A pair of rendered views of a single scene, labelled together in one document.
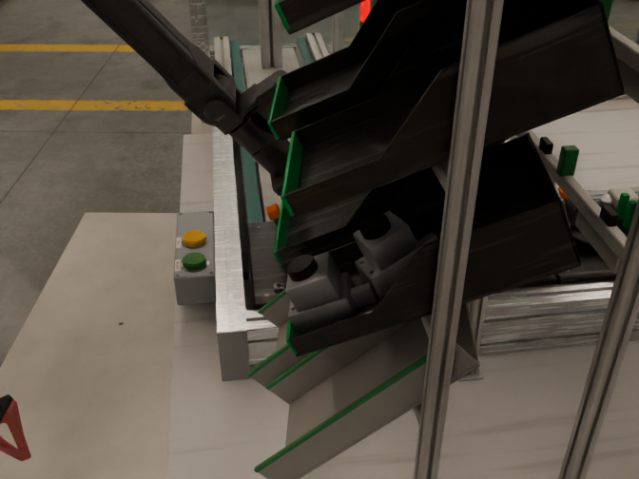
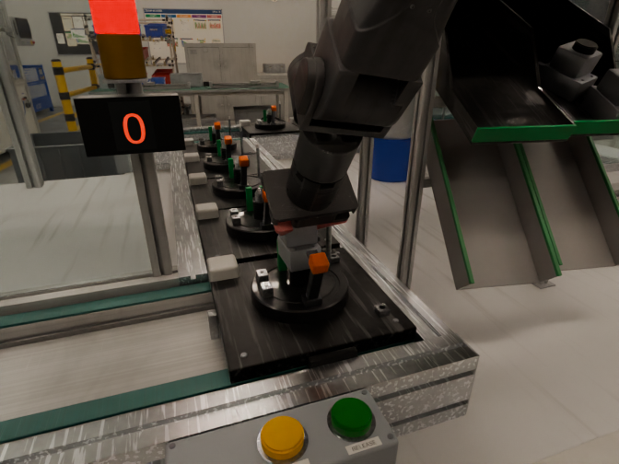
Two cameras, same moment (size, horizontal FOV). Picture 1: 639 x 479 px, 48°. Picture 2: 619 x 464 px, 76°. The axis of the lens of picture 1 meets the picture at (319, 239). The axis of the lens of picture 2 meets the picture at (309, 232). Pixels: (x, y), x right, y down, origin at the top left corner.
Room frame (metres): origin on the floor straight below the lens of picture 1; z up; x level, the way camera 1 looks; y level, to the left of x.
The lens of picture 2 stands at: (1.09, 0.48, 1.29)
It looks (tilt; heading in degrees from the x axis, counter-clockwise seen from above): 25 degrees down; 259
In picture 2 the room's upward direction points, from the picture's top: straight up
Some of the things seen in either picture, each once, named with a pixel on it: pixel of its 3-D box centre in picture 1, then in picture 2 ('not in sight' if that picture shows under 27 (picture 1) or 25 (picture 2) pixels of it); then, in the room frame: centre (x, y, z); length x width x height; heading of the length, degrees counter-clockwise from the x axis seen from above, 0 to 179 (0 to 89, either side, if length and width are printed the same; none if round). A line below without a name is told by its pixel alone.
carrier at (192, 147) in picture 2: not in sight; (216, 136); (1.14, -0.98, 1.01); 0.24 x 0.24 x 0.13; 8
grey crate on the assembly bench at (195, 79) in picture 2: not in sight; (187, 79); (1.63, -5.58, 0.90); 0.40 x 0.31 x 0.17; 179
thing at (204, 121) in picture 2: not in sight; (194, 121); (1.58, -5.44, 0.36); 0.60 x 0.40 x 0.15; 1
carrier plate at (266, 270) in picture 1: (320, 258); (299, 299); (1.01, 0.00, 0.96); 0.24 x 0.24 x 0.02; 8
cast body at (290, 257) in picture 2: not in sight; (296, 235); (1.01, -0.01, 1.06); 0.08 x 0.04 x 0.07; 98
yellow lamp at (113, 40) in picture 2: not in sight; (122, 56); (1.21, -0.09, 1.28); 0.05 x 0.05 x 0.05
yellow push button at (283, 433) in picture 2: (194, 240); (282, 439); (1.06, 0.22, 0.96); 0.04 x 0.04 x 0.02
